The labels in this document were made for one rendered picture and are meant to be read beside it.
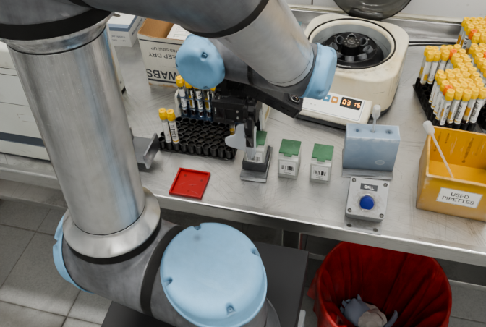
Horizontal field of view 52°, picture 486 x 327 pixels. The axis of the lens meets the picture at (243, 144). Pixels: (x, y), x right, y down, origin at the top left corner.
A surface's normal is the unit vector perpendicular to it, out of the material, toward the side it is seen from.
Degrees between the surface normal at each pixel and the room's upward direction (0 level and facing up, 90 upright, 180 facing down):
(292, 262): 4
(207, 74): 90
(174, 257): 9
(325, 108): 25
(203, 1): 108
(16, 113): 90
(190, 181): 0
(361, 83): 90
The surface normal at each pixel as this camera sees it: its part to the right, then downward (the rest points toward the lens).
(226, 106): -0.20, 0.71
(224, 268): 0.06, -0.61
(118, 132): 0.91, 0.27
